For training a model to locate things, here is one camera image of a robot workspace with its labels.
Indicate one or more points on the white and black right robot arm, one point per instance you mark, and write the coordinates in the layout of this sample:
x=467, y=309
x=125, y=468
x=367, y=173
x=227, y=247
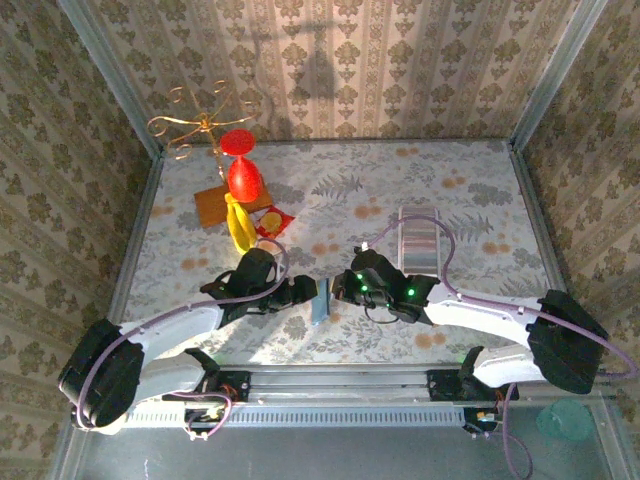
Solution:
x=480, y=305

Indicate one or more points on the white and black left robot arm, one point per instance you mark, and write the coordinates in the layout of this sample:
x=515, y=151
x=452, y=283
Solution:
x=170, y=325

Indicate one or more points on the red packet with yellow circle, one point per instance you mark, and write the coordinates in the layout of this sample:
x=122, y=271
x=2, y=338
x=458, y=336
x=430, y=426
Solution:
x=272, y=222

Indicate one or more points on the yellow banana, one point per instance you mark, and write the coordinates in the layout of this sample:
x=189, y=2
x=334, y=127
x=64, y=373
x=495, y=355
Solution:
x=240, y=225

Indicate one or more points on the brown wooden board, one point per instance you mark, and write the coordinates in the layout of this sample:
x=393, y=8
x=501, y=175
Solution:
x=210, y=207

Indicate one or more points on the red wine glass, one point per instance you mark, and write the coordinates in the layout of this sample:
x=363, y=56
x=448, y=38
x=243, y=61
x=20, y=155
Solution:
x=244, y=180

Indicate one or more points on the teal transparent glass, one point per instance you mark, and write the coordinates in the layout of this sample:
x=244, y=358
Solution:
x=565, y=420

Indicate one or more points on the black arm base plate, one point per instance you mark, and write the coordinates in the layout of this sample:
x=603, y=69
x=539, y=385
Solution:
x=235, y=385
x=445, y=385

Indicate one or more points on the metal table edge rail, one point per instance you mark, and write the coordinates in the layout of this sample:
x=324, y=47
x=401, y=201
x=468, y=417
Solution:
x=542, y=240
x=137, y=240

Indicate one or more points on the metal frame post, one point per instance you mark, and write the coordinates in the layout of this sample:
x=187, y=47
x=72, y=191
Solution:
x=560, y=70
x=107, y=75

